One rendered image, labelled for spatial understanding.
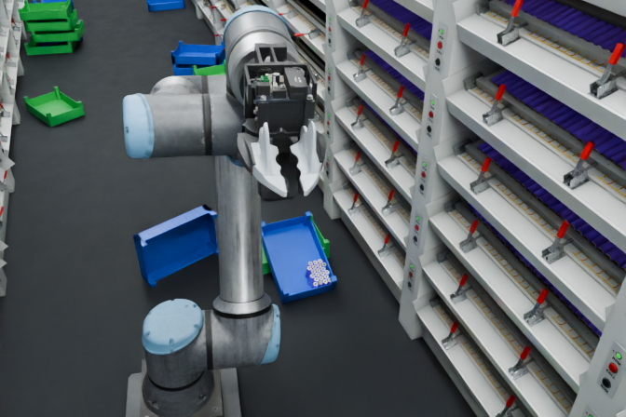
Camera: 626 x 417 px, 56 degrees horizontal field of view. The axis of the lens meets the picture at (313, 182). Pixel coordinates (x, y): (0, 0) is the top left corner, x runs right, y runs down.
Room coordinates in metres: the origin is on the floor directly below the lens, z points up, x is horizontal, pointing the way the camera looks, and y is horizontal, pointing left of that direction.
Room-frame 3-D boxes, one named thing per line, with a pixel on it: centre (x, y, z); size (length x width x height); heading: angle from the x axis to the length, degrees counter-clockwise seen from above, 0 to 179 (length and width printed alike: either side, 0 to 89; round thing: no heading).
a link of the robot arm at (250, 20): (0.76, 0.07, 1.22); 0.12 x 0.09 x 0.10; 10
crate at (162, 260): (1.68, 0.50, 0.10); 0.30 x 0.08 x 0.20; 130
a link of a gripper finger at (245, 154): (0.53, 0.06, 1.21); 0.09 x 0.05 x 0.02; 7
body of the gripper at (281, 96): (0.59, 0.04, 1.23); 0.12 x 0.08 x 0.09; 10
